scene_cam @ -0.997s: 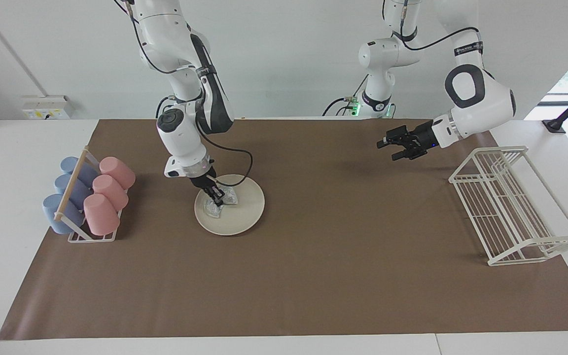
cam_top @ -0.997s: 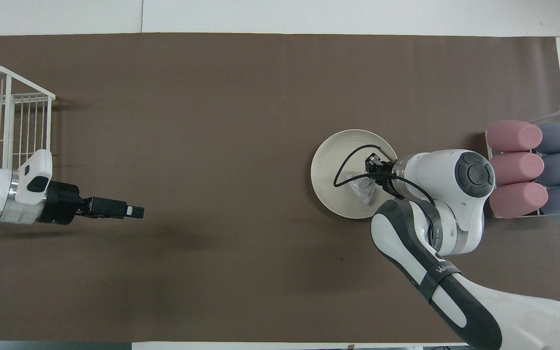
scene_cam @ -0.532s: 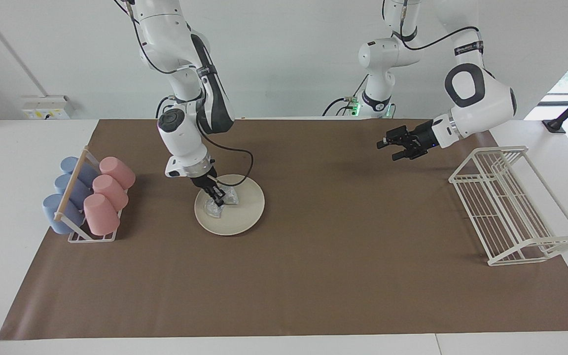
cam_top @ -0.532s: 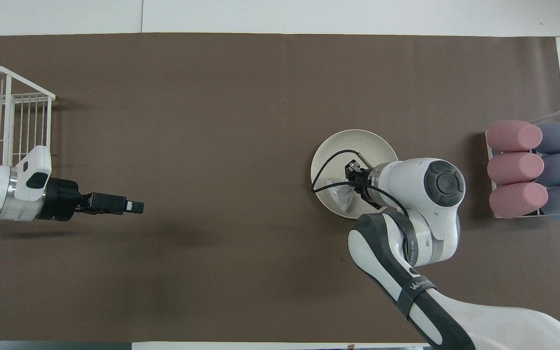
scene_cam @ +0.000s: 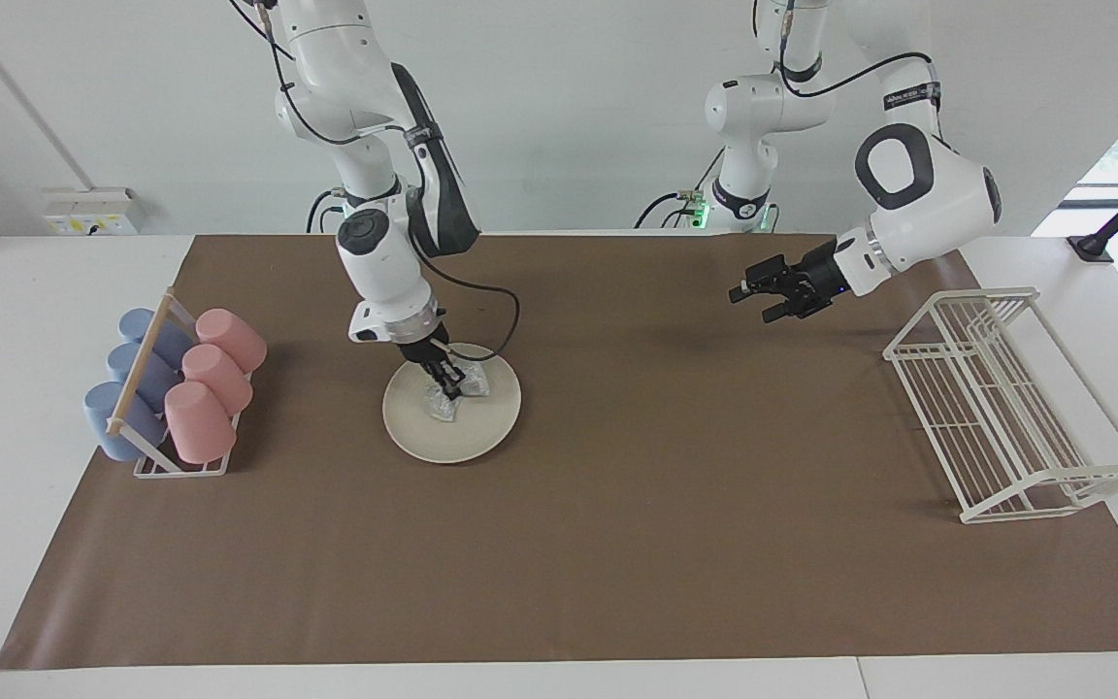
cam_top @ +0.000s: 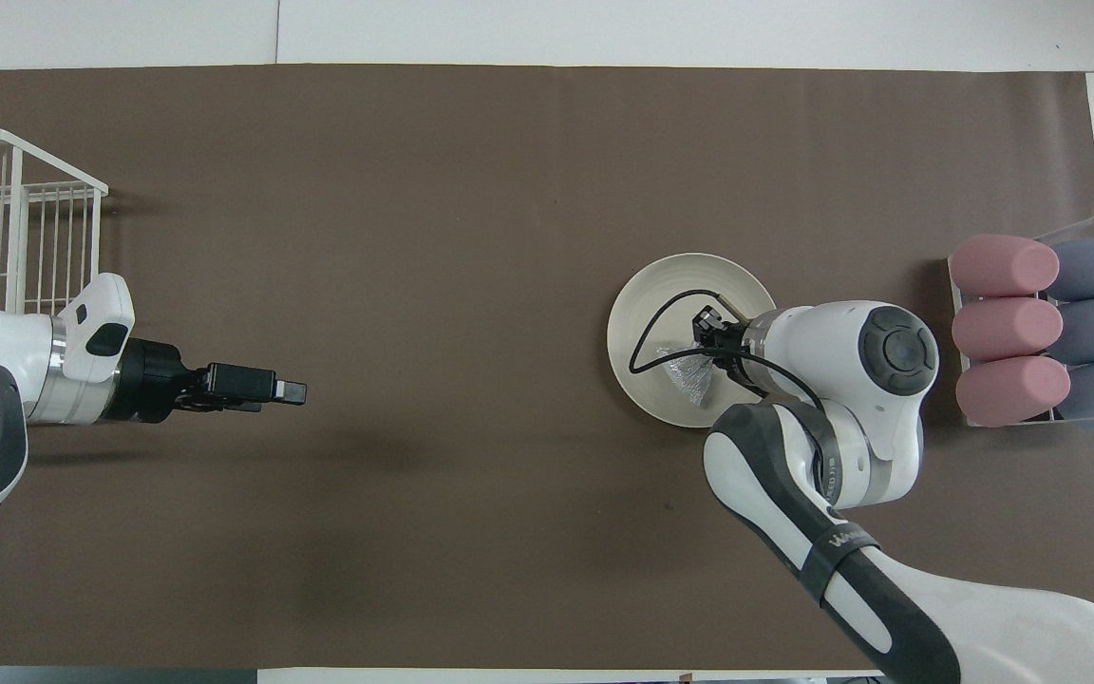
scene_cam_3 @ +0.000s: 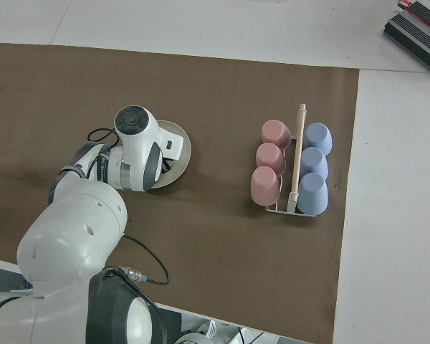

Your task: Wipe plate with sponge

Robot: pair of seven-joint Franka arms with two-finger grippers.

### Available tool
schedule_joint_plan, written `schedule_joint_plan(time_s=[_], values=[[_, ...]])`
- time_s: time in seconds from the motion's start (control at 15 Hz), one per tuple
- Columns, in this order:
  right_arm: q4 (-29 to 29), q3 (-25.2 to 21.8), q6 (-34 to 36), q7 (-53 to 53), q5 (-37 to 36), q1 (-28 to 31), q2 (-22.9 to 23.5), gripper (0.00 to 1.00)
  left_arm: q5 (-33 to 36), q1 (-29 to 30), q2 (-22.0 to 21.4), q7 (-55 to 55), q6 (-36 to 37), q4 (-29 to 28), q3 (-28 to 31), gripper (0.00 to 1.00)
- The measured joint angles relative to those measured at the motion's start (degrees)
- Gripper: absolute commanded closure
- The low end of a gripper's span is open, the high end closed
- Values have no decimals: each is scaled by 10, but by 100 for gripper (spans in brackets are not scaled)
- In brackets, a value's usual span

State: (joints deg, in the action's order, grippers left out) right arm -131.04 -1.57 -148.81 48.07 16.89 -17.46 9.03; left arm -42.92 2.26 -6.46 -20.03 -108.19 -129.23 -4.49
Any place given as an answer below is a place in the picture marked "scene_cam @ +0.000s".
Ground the silver foil packet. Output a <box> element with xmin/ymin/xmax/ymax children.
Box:
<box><xmin>421</xmin><ymin>357</ymin><xmax>492</xmax><ymax>423</ymax></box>

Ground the cream round plate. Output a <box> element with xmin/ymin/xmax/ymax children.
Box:
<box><xmin>382</xmin><ymin>343</ymin><xmax>522</xmax><ymax>465</ymax></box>

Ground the pink plastic cup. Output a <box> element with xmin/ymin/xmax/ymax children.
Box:
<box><xmin>181</xmin><ymin>344</ymin><xmax>254</xmax><ymax>416</ymax></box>
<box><xmin>164</xmin><ymin>381</ymin><xmax>238</xmax><ymax>465</ymax></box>
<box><xmin>195</xmin><ymin>308</ymin><xmax>268</xmax><ymax>375</ymax></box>

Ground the brown table mat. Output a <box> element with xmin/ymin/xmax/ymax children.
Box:
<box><xmin>0</xmin><ymin>233</ymin><xmax>1118</xmax><ymax>671</ymax></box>

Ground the blue plastic cup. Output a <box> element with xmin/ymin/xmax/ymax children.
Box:
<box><xmin>118</xmin><ymin>308</ymin><xmax>193</xmax><ymax>365</ymax></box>
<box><xmin>83</xmin><ymin>381</ymin><xmax>167</xmax><ymax>462</ymax></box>
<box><xmin>107</xmin><ymin>342</ymin><xmax>181</xmax><ymax>409</ymax></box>

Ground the white cup holder rack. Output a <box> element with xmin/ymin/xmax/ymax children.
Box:
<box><xmin>106</xmin><ymin>288</ymin><xmax>242</xmax><ymax>479</ymax></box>

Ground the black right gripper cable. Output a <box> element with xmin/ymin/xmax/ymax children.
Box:
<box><xmin>418</xmin><ymin>257</ymin><xmax>521</xmax><ymax>362</ymax></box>

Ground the black left base cable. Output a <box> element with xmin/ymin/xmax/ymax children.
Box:
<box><xmin>634</xmin><ymin>146</ymin><xmax>725</xmax><ymax>231</ymax></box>

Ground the black base cable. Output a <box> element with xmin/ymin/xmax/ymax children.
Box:
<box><xmin>306</xmin><ymin>187</ymin><xmax>346</xmax><ymax>234</ymax></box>
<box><xmin>634</xmin><ymin>146</ymin><xmax>725</xmax><ymax>231</ymax></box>

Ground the black right base cable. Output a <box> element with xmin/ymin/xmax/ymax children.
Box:
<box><xmin>306</xmin><ymin>187</ymin><xmax>346</xmax><ymax>234</ymax></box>

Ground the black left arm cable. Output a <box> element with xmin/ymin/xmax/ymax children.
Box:
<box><xmin>777</xmin><ymin>49</ymin><xmax>938</xmax><ymax>98</ymax></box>

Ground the white wall socket box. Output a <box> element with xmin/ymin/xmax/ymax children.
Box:
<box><xmin>43</xmin><ymin>187</ymin><xmax>148</xmax><ymax>236</ymax></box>

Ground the white wire dish rack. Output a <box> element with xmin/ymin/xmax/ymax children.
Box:
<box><xmin>883</xmin><ymin>286</ymin><xmax>1118</xmax><ymax>525</ymax></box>

